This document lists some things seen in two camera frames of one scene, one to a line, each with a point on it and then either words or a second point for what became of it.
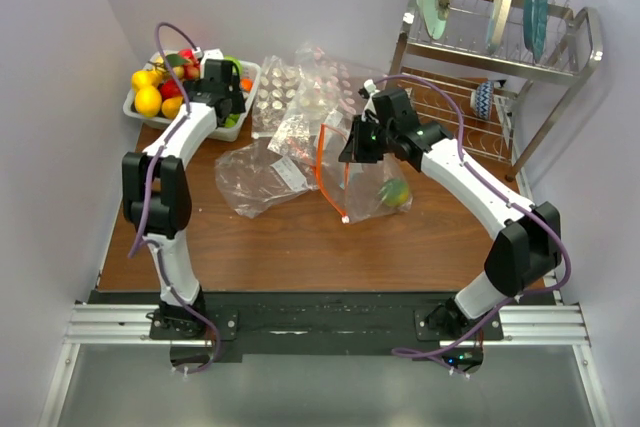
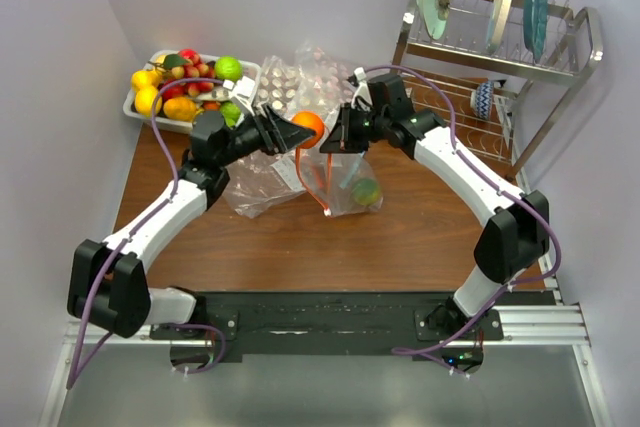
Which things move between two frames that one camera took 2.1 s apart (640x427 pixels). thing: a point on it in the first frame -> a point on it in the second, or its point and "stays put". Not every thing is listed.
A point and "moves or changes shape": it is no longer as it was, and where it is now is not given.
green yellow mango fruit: [394, 192] -> [366, 191]
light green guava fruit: [232, 120] stays put
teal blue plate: [536, 11] stays put
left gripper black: [234, 94] -> [275, 133]
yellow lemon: [170, 106] stays put
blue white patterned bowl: [482, 100] stays put
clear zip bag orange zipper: [359, 191] moves or changes shape
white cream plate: [504, 3] stays put
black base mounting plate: [335, 324] stays put
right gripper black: [354, 151] -> [342, 139]
